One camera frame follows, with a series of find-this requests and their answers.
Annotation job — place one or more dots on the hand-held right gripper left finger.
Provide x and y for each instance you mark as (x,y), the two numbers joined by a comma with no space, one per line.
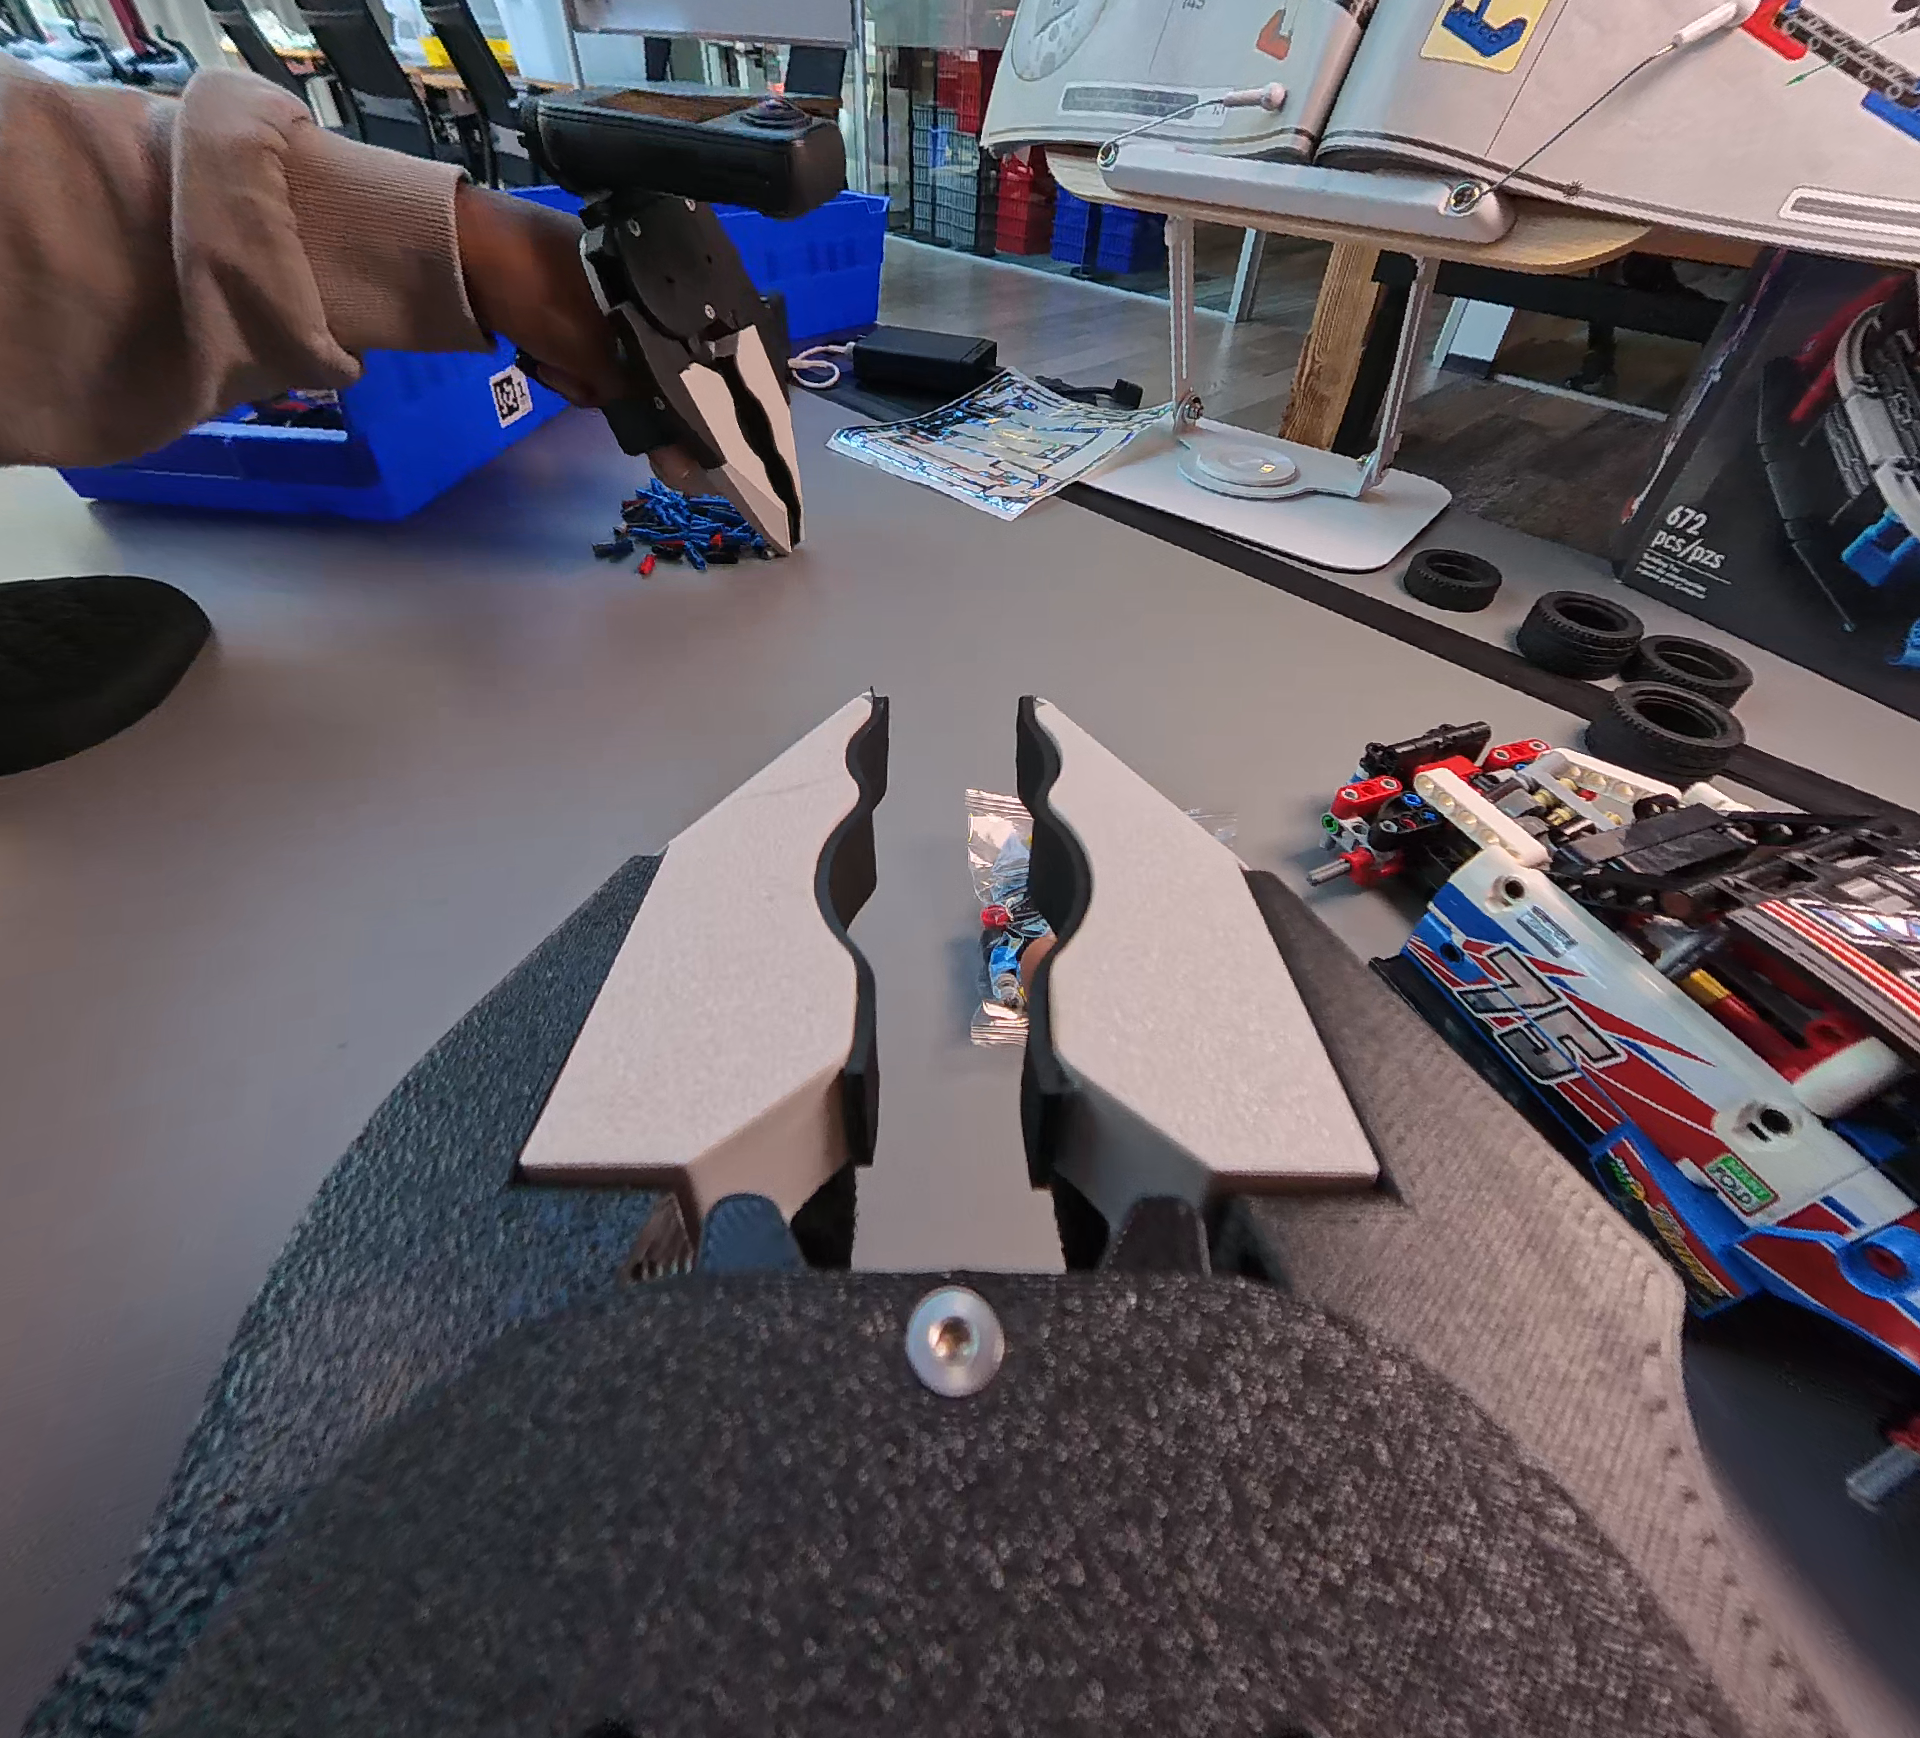
(721,1005)

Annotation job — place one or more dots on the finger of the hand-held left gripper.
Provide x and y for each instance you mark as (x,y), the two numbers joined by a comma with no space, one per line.
(787,419)
(714,419)

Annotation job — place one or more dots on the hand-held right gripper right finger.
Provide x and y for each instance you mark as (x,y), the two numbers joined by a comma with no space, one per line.
(1201,1020)

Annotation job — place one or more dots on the pile of blue lego pins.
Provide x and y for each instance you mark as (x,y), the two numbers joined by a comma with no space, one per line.
(675,532)

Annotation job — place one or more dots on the small clear bag lego pieces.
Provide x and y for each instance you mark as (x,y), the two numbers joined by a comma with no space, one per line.
(997,958)

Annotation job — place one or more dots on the white blue red lego car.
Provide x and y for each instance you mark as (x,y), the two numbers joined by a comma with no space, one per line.
(1575,1020)

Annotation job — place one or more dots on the person's left forearm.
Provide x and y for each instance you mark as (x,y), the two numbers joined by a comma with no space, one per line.
(180,254)

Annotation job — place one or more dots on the black lego set box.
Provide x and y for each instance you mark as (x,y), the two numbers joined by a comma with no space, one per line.
(1725,450)

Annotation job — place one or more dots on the person's left hand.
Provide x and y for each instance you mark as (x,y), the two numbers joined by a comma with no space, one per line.
(525,267)

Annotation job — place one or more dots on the black power adapter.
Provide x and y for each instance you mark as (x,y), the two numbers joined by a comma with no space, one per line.
(923,363)

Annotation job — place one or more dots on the plain blue plastic bin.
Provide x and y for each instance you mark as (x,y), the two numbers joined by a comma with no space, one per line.
(817,254)

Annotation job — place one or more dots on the shiny sticker sheet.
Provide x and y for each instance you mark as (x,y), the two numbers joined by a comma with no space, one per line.
(990,450)

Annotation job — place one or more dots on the black office chair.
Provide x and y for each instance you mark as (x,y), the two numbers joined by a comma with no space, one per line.
(474,73)
(360,67)
(256,53)

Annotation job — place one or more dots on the stack of red blue crates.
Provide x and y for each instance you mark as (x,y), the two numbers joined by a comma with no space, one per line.
(1022,202)

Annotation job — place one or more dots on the blue plastic bin white tag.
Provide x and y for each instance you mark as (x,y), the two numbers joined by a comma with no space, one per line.
(373,450)

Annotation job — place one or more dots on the silver book stand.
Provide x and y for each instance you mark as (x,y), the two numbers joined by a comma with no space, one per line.
(1290,192)

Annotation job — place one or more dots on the black rough rounded pad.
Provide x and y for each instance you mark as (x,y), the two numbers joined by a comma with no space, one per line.
(91,666)

